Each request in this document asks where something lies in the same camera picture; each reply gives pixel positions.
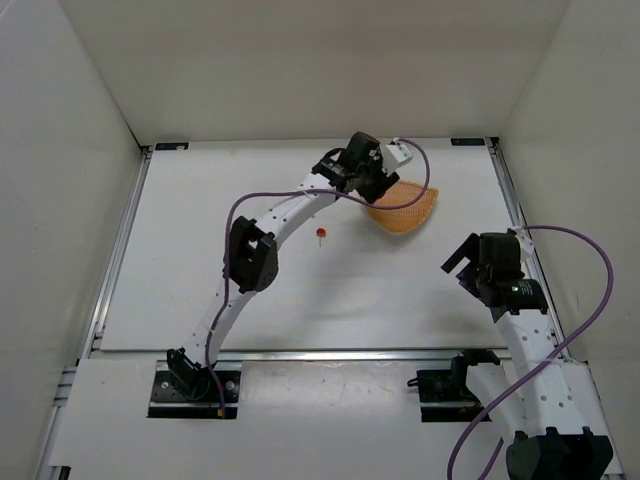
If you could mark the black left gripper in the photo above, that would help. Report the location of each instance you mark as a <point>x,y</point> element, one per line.
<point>379,183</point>

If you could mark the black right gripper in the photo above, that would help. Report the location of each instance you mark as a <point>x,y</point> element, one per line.
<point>465,265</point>

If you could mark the red fake cherry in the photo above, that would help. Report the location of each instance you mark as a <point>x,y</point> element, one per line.
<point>321,234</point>

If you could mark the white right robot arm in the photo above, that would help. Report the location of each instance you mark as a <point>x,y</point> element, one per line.
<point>543,433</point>

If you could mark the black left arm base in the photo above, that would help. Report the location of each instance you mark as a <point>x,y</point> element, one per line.
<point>168,400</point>

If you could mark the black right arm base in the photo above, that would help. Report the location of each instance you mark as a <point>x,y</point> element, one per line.
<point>443,394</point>

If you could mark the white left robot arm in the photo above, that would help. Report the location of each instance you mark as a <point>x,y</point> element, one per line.
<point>250,257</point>

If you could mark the orange woven fruit basket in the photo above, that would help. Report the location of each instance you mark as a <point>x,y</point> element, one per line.
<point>407,219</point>

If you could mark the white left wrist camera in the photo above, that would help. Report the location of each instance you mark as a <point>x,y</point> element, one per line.
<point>395,155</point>

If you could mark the aluminium table edge rail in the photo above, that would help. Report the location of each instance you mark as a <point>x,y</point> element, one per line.
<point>95,323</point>

